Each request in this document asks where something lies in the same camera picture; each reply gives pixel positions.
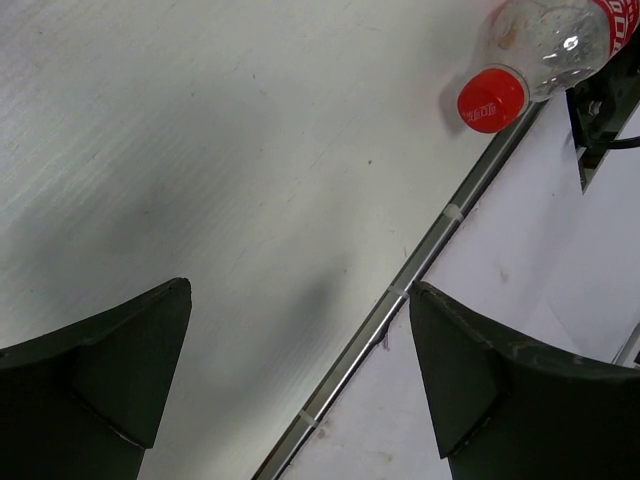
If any red label cola bottle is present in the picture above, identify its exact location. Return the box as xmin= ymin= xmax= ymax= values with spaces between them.
xmin=457 ymin=0 xmax=639 ymax=134

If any white front board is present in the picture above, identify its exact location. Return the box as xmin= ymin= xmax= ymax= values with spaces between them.
xmin=283 ymin=98 xmax=639 ymax=479

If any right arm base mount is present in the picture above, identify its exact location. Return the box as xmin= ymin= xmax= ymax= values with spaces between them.
xmin=566 ymin=33 xmax=639 ymax=189

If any aluminium table edge rail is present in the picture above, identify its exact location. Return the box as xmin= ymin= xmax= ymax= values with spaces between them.
xmin=253 ymin=105 xmax=544 ymax=480

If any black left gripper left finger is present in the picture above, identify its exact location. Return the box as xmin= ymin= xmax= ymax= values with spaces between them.
xmin=1 ymin=278 xmax=192 ymax=479

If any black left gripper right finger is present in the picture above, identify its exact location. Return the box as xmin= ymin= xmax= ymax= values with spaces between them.
xmin=410 ymin=282 xmax=639 ymax=479

